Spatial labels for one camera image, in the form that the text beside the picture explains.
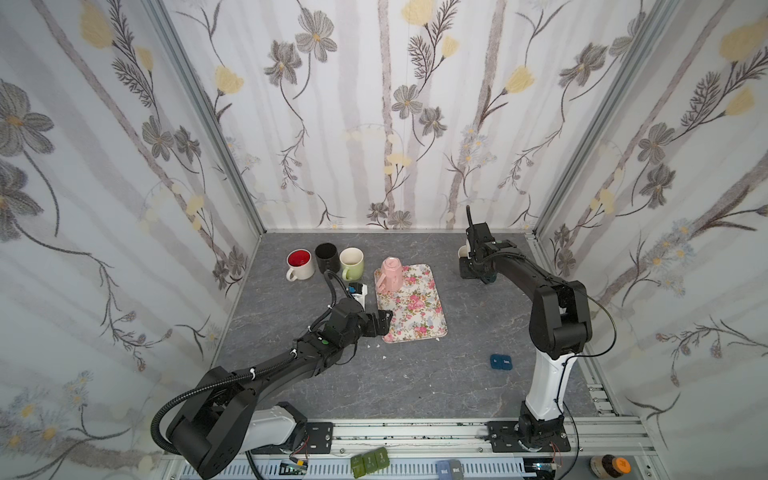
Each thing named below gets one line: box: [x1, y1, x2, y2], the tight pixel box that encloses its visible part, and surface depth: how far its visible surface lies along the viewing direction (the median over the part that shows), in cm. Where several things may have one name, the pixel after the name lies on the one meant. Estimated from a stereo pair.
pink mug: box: [376, 256, 403, 294], surface depth 100 cm
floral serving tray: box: [377, 264, 448, 344], surface depth 100 cm
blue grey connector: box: [437, 459, 465, 480], surface depth 70 cm
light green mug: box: [339, 247, 365, 281], surface depth 103 cm
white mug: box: [286, 248, 315, 282], surface depth 103 cm
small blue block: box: [490, 354, 513, 371], surface depth 88 cm
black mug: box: [315, 242, 341, 274], surface depth 103 cm
